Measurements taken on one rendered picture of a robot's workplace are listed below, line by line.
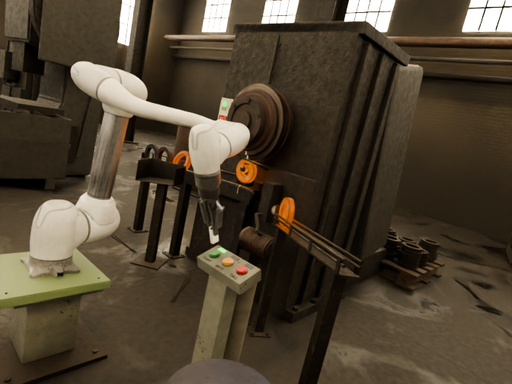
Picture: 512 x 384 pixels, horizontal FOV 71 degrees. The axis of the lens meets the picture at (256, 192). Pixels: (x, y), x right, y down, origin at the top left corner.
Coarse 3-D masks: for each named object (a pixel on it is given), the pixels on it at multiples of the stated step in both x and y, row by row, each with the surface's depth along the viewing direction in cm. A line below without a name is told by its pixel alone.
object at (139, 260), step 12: (144, 168) 247; (156, 168) 255; (168, 168) 254; (180, 168) 240; (144, 180) 240; (156, 180) 246; (168, 180) 252; (180, 180) 246; (156, 192) 244; (156, 204) 246; (156, 216) 247; (156, 228) 249; (156, 240) 251; (156, 252) 257; (144, 264) 249; (156, 264) 253
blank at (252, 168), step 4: (244, 160) 227; (240, 164) 229; (252, 164) 222; (236, 168) 231; (248, 168) 224; (252, 168) 222; (256, 168) 223; (236, 172) 231; (240, 172) 229; (248, 172) 224; (252, 172) 222; (256, 172) 223; (240, 176) 229; (244, 176) 227; (248, 176) 224; (252, 176) 222; (240, 180) 229; (244, 180) 227; (248, 180) 224; (252, 180) 225
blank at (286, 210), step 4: (284, 200) 188; (288, 200) 182; (292, 200) 183; (280, 204) 193; (284, 204) 187; (288, 204) 181; (292, 204) 181; (280, 208) 192; (284, 208) 189; (288, 208) 180; (292, 208) 180; (280, 212) 191; (284, 212) 190; (288, 212) 180; (292, 212) 180; (284, 216) 184; (288, 216) 179; (292, 216) 180; (288, 220) 180; (292, 220) 181; (280, 224) 188; (288, 224) 182
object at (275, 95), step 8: (248, 88) 221; (256, 88) 217; (264, 88) 213; (272, 96) 209; (280, 96) 212; (280, 104) 205; (280, 112) 205; (280, 120) 205; (280, 128) 205; (280, 136) 208; (272, 144) 209; (280, 144) 212; (264, 152) 213; (272, 152) 215; (256, 160) 218
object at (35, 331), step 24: (24, 312) 137; (48, 312) 142; (72, 312) 149; (0, 336) 152; (24, 336) 138; (48, 336) 144; (72, 336) 152; (0, 360) 140; (24, 360) 140; (48, 360) 145; (72, 360) 148; (96, 360) 152
